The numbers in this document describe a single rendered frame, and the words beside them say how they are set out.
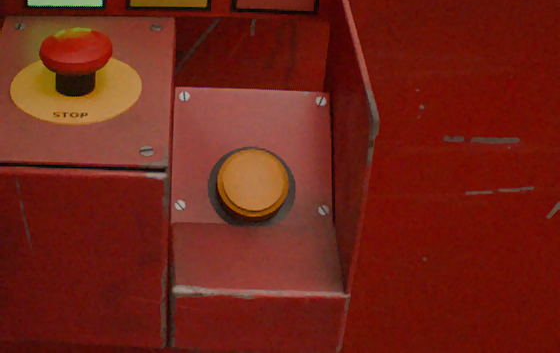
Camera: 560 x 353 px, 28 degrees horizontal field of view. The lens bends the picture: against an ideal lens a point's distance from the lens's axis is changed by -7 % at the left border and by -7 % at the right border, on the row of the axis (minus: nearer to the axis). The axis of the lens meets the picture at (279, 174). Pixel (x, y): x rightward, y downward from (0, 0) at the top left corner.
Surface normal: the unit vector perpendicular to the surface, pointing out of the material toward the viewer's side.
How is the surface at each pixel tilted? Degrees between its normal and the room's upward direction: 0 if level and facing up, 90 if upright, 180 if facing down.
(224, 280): 0
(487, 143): 90
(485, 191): 90
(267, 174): 35
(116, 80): 0
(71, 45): 3
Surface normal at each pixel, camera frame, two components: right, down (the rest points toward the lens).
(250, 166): 0.11, -0.35
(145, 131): 0.08, -0.82
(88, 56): 0.38, -0.42
